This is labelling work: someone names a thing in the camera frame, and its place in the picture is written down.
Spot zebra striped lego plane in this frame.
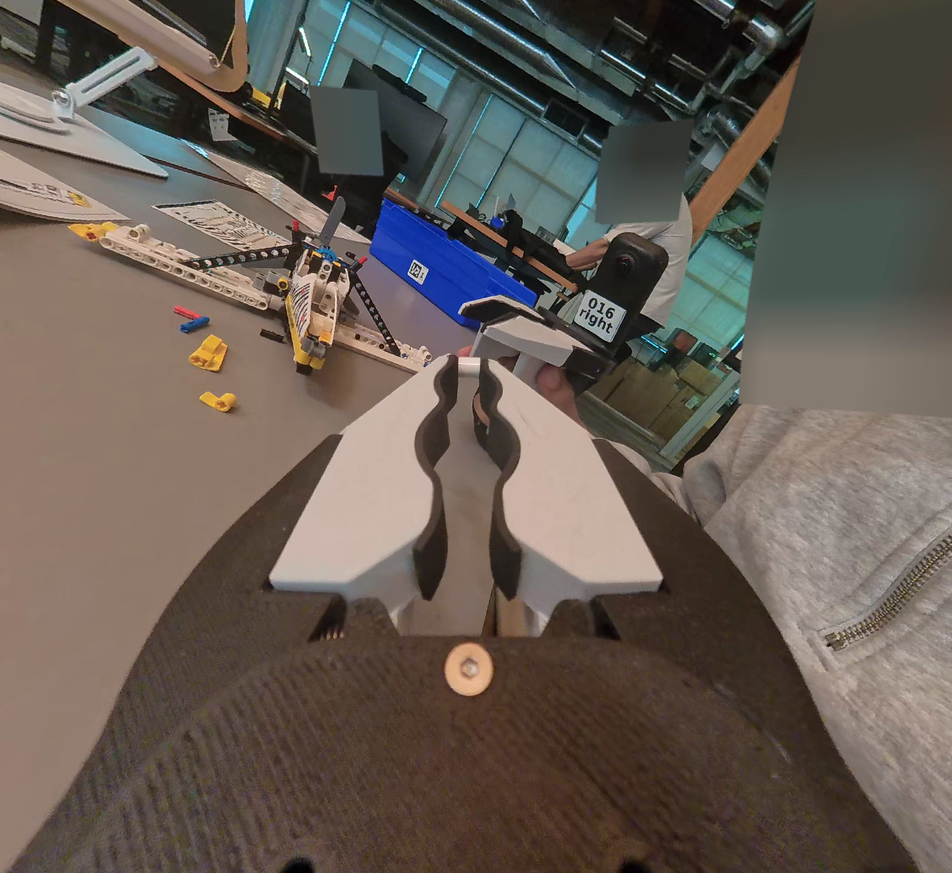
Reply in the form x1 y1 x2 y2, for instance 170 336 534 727
69 196 434 377

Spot zebra sticker sheet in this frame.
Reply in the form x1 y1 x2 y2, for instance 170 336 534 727
152 200 291 249

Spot cardboard boxes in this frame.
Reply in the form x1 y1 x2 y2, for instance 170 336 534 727
588 352 733 458

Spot person's right forearm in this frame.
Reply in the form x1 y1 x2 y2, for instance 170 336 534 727
640 442 718 524

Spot silver monitor stand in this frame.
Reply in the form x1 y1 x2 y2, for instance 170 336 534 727
0 0 232 178

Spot wooden post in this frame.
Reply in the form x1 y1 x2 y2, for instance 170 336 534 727
688 58 800 245

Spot printed paper sheet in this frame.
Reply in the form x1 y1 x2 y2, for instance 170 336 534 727
204 144 373 245

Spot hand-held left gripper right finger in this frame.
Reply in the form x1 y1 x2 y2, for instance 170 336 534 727
479 360 664 636

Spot person's right hand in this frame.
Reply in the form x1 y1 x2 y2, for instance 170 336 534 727
535 363 586 420

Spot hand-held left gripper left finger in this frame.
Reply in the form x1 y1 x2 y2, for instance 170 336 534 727
269 354 461 629

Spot blue plastic bin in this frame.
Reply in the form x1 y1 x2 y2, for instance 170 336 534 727
369 198 538 330

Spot open instruction booklet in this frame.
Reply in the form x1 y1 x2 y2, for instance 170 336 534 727
0 148 129 223

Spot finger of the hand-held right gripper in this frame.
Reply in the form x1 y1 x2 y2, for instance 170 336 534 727
470 319 580 385
457 295 547 330

